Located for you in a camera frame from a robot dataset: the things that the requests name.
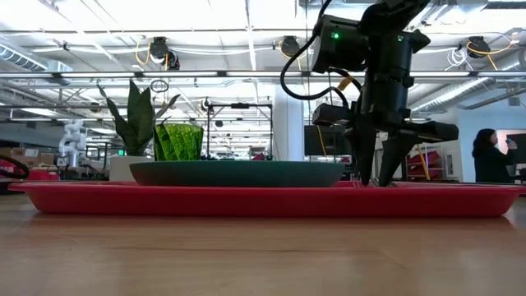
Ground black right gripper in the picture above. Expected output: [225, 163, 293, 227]
[311, 28, 460, 187]

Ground red plastic tray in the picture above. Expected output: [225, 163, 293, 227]
[7, 180, 526, 218]

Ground teal round plate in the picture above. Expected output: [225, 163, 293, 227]
[128, 160, 345, 188]

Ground green textured glass cup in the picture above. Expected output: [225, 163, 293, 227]
[153, 123, 205, 162]

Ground red storage bins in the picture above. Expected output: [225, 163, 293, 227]
[406, 150, 445, 180]

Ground white round column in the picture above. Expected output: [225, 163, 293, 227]
[272, 84, 306, 162]

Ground person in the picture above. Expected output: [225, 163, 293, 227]
[471, 127, 519, 184]

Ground long ceiling light bar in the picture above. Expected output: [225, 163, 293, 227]
[0, 71, 526, 80]

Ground green snake plant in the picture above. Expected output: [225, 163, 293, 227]
[97, 79, 182, 157]

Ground white plant pot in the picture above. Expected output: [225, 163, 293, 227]
[108, 155, 155, 183]

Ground red flat box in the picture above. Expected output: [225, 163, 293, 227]
[26, 169, 61, 182]

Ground brown cardboard boxes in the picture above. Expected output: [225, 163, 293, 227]
[0, 146, 57, 168]

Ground thick yellow hanging cable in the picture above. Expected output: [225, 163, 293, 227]
[416, 143, 431, 181]

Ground black wall monitor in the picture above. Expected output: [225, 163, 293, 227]
[303, 124, 351, 157]

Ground thin yellow hanging cable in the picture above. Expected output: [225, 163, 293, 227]
[315, 124, 330, 160]

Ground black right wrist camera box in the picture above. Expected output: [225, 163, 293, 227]
[311, 14, 369, 74]

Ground black ceiling cable reel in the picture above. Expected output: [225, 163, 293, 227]
[279, 35, 302, 59]
[147, 36, 182, 72]
[466, 35, 492, 60]

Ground black hanging cable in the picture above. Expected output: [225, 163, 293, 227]
[304, 0, 311, 106]

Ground black metal frame rig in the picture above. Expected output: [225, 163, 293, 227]
[205, 103, 275, 161]

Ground hanging black cable ring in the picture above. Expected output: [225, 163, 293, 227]
[150, 78, 170, 95]

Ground red object with black ring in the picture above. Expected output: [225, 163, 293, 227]
[0, 154, 30, 181]

